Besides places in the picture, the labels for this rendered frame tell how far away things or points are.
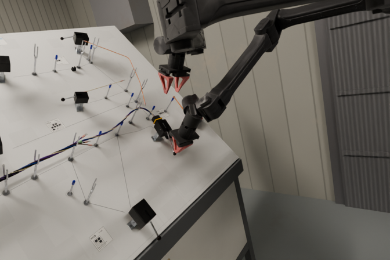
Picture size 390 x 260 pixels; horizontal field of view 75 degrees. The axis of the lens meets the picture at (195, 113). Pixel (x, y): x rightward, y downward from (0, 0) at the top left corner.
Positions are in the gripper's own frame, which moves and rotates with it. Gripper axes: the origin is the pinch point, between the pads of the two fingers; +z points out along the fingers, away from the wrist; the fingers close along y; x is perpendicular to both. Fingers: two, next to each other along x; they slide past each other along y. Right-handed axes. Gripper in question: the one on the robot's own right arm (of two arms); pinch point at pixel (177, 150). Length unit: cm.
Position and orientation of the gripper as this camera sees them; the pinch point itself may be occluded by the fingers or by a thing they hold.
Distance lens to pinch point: 100.0
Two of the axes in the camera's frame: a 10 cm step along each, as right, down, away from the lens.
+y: -7.2, 1.6, -6.8
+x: 5.9, 6.4, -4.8
